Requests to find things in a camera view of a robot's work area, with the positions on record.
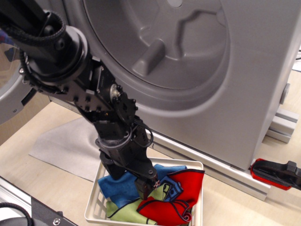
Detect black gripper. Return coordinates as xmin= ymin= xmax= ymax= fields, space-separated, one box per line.
xmin=94 ymin=120 xmax=160 ymax=201

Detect blue cloth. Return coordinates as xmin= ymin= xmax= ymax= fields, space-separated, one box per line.
xmin=98 ymin=164 xmax=187 ymax=208

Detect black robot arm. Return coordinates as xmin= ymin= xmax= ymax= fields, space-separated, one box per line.
xmin=0 ymin=0 xmax=159 ymax=199

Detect grey toy washing machine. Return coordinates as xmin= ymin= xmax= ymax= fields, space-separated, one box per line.
xmin=63 ymin=0 xmax=301 ymax=169

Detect grey washing machine door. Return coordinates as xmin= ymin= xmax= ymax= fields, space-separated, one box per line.
xmin=0 ymin=43 xmax=37 ymax=124

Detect light green cloth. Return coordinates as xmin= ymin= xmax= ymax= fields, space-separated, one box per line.
xmin=106 ymin=183 xmax=171 ymax=225

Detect red cloth with dark trim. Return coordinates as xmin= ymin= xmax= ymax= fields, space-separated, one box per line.
xmin=136 ymin=169 xmax=205 ymax=226

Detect grey felt cloth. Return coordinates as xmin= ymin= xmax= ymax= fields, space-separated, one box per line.
xmin=29 ymin=118 xmax=100 ymax=181

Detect black metal mounting plate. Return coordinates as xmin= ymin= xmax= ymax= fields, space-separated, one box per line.
xmin=31 ymin=197 xmax=76 ymax=226

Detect red and black clamp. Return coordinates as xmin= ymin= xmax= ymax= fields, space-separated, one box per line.
xmin=250 ymin=159 xmax=301 ymax=191

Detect aluminium extrusion side block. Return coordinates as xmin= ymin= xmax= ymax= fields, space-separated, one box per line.
xmin=266 ymin=108 xmax=300 ymax=143

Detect black braided cable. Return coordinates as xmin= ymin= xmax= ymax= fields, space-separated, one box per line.
xmin=0 ymin=202 xmax=33 ymax=226

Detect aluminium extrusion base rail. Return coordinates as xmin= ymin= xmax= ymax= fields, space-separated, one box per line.
xmin=48 ymin=96 xmax=271 ymax=202

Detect aluminium frame rail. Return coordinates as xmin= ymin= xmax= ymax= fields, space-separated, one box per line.
xmin=0 ymin=177 xmax=32 ymax=220

